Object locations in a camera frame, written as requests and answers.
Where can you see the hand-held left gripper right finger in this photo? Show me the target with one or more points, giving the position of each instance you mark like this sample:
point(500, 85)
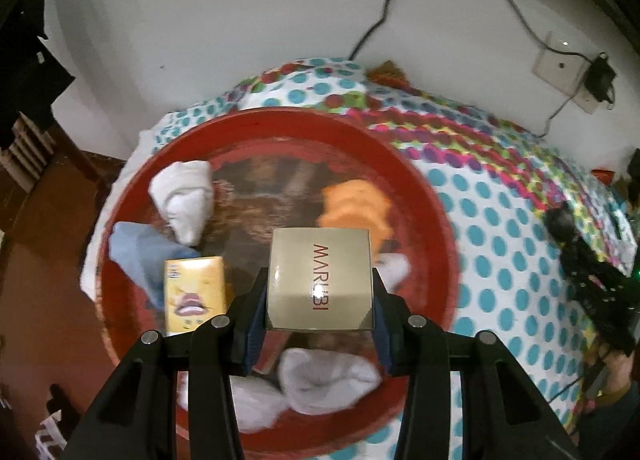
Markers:
point(382, 340)

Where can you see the blue sock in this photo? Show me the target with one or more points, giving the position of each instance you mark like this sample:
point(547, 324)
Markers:
point(137, 252)

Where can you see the beige wall socket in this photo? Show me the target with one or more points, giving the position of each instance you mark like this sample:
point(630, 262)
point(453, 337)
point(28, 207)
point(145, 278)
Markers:
point(585, 101)

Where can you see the orange candy wrapper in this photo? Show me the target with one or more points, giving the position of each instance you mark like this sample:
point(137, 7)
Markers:
point(387, 72)

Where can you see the black power adapter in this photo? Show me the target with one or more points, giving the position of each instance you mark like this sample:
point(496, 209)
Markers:
point(600, 77)

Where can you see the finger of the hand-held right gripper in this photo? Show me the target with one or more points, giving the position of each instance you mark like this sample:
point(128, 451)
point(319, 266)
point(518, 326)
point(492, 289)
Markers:
point(587, 270)

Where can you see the dark clothing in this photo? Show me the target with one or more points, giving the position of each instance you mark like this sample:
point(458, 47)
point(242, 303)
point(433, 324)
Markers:
point(25, 65)

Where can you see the beige wall plate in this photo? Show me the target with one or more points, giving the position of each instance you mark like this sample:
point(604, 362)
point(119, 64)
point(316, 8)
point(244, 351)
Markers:
point(557, 65)

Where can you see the polka-dot tablecloth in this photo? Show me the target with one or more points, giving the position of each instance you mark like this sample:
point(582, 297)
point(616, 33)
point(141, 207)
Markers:
point(500, 240)

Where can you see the person's right hand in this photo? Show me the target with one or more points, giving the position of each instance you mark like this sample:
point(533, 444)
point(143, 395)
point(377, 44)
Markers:
point(620, 372)

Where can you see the orange toy pig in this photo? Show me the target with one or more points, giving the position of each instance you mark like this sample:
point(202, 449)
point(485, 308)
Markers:
point(355, 205)

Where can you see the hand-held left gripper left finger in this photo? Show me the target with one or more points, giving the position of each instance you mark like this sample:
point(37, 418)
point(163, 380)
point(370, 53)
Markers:
point(256, 335)

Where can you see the white laundry basket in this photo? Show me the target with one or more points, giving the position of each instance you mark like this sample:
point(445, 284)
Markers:
point(52, 435)

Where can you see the wooden chair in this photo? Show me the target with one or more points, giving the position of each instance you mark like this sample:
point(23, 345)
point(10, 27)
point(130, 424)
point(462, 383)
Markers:
point(22, 150)

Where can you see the red packet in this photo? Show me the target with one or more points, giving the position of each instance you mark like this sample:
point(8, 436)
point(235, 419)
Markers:
point(602, 174)

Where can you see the red round tray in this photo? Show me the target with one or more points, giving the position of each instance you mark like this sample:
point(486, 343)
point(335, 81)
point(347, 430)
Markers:
point(280, 150)

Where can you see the dark red box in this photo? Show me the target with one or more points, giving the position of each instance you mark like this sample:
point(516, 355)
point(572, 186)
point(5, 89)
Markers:
point(270, 355)

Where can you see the brown cardboard box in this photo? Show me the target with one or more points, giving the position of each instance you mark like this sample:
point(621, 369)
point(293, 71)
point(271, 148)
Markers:
point(320, 280)

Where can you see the yellow cardboard box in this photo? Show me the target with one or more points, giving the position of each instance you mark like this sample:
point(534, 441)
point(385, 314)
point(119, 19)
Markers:
point(192, 290)

